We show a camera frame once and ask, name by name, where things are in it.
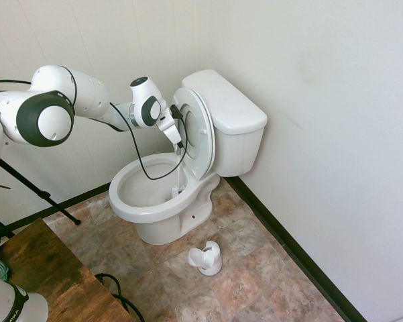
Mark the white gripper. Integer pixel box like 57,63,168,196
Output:
154,111,186,156

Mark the white toilet brush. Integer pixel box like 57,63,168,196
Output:
170,147,186,200

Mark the white toilet seat lid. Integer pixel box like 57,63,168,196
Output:
182,87,217,180

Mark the white toilet seat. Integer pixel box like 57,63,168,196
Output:
168,87,217,181

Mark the white toilet tank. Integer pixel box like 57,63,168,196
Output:
212,123,266,178

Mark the white toilet tank lid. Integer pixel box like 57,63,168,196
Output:
181,68,268,136

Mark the white toilet bowl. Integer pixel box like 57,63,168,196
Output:
107,154,221,246

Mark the white toilet brush holder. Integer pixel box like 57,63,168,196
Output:
187,239,223,277

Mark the black baseboard behind toilet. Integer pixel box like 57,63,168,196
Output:
225,176,369,322

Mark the dark wooden table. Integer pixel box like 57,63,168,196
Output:
0,217,139,322

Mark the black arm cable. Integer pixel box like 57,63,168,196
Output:
0,66,189,181

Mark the black baseboard along panelled wall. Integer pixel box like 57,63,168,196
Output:
10,182,114,233

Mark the black camera tripod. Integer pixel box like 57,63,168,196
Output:
0,156,82,239

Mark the thick black floor cable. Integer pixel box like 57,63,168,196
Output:
95,272,146,322

